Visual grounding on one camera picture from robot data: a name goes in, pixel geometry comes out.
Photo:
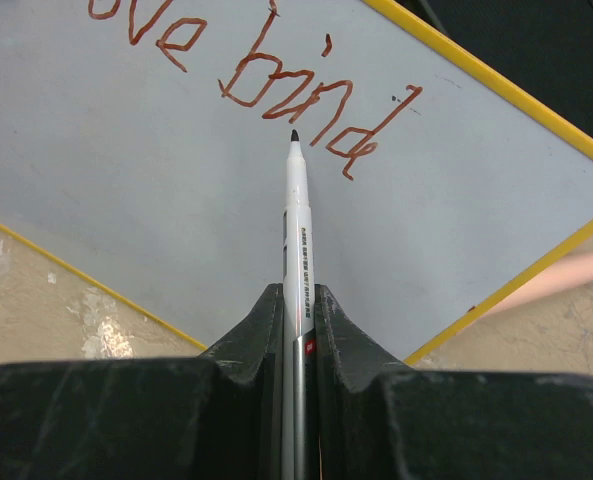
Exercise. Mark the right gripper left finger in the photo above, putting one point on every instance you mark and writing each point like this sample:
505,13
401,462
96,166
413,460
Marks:
213,416

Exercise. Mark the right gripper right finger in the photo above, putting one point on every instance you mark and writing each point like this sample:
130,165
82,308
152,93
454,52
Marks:
380,419

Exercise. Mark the red white marker pen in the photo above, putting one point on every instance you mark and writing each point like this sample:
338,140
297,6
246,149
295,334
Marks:
300,450

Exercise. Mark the yellow framed whiteboard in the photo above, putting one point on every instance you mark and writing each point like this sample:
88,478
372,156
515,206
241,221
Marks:
144,143

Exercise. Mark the pink microphone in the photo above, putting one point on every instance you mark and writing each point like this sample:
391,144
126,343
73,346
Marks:
570,272

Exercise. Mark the black hard case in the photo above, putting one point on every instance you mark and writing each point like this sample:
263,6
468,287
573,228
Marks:
545,47

